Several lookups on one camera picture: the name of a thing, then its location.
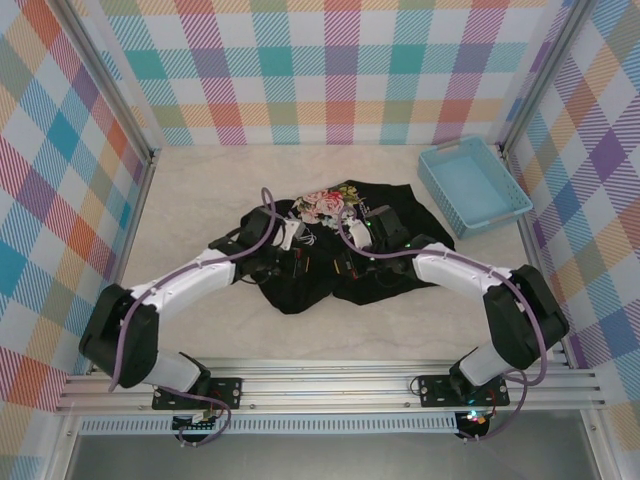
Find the black floral print t-shirt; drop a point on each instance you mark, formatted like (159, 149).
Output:
(325, 205)

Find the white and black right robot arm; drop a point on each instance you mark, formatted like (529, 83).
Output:
(450, 270)

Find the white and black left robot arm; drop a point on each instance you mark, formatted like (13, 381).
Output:
(190, 280)

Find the light blue plastic basket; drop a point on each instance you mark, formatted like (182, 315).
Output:
(470, 185)

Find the small electronics board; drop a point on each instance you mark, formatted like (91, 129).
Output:
(475, 419)
(197, 425)

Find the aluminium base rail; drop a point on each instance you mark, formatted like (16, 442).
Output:
(325, 390)

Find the aluminium corner post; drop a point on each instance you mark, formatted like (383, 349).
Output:
(545, 75)
(107, 80)

